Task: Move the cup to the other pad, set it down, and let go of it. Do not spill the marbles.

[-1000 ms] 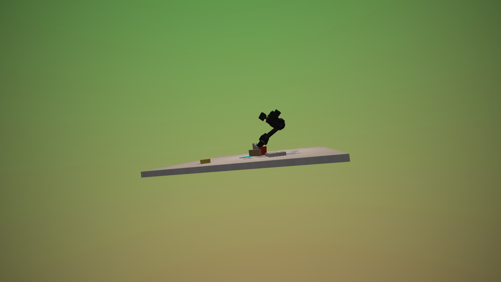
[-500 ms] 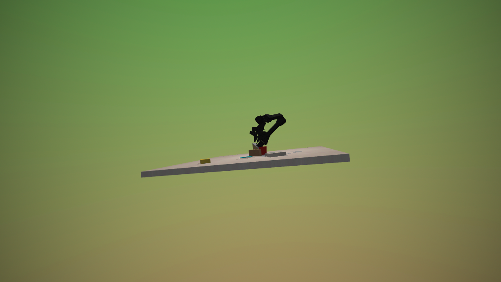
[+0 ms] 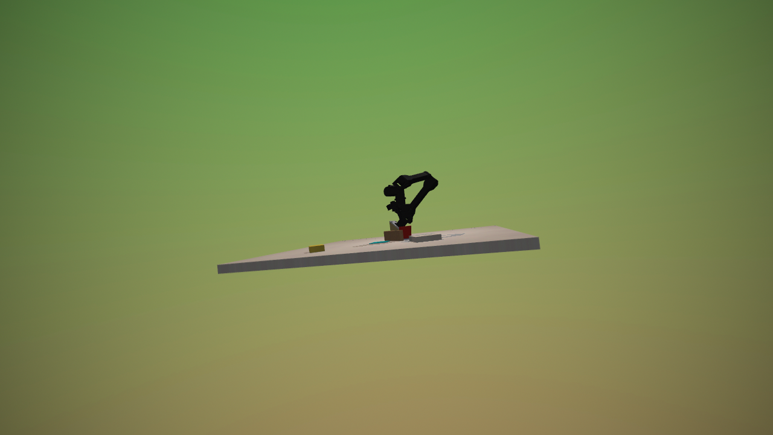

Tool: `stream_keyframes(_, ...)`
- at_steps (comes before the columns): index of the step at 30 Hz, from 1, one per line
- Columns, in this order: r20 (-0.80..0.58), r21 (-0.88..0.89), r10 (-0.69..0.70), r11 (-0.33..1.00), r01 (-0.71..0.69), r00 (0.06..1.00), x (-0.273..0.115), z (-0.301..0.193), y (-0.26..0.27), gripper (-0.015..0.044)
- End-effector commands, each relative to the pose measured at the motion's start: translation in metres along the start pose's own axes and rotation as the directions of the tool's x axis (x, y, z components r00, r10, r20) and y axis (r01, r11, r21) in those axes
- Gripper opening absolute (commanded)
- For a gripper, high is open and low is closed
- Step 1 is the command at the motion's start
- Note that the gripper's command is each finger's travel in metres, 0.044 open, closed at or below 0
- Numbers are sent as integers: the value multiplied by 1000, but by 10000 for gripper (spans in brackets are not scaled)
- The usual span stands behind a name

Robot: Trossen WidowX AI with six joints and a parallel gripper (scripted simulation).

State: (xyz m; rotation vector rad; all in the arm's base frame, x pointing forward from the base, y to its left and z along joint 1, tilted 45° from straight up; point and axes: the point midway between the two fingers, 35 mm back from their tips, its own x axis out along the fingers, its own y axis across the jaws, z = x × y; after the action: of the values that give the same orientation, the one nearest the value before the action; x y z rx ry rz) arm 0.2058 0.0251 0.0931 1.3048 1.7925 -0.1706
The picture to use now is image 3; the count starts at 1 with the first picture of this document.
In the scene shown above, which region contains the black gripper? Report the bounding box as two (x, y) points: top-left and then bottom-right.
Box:
(392, 196), (411, 222)

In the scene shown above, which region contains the brown wooden plank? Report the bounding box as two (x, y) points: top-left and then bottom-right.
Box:
(384, 230), (404, 241)

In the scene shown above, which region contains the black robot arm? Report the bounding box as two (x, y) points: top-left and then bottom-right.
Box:
(383, 171), (438, 227)

